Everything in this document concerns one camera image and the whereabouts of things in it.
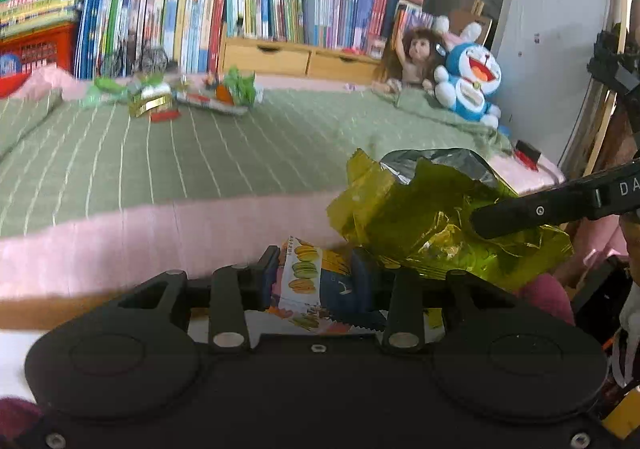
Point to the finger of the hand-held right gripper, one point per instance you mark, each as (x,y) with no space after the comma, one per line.
(540,211)

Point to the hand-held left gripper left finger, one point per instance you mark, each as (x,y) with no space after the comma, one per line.
(267,279)

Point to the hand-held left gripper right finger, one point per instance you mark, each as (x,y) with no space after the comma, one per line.
(375,294)

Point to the white macaron snack packet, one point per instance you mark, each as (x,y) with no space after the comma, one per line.
(305,274)

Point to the yellow foil bag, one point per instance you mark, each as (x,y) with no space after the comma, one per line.
(400,219)

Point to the gold foil wrapper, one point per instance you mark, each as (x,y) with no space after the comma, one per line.
(150,101)

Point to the green plastic wrapper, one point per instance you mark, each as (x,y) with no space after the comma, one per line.
(107,86)

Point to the red black small device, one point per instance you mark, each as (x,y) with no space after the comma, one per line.
(527,155)

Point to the wooden slats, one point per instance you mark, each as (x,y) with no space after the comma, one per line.
(597,139)

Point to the green checked blanket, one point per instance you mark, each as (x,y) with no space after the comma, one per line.
(250,144)

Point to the blue cat plush toy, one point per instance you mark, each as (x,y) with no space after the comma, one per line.
(475,69)

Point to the black tripod head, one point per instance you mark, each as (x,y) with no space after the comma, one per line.
(612,66)

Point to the pink macaron snack packet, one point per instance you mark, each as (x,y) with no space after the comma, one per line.
(200,100)

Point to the small red wrapper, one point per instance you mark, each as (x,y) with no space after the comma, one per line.
(165,116)

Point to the brown-haired doll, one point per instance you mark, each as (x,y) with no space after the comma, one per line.
(415,54)

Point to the wooden drawer organizer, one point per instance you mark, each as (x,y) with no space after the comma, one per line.
(265,60)

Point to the yellow object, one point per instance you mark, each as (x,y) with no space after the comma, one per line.
(622,416)

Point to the model bicycle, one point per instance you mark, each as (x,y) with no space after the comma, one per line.
(155,60)

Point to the row of colourful books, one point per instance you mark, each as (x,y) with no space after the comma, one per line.
(280,4)
(190,24)

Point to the red plastic tray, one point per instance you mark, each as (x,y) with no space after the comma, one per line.
(12,86)

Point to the red plastic crate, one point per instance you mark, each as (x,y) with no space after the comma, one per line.
(40,49)

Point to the stack of flat books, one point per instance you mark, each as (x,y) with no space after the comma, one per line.
(35,4)

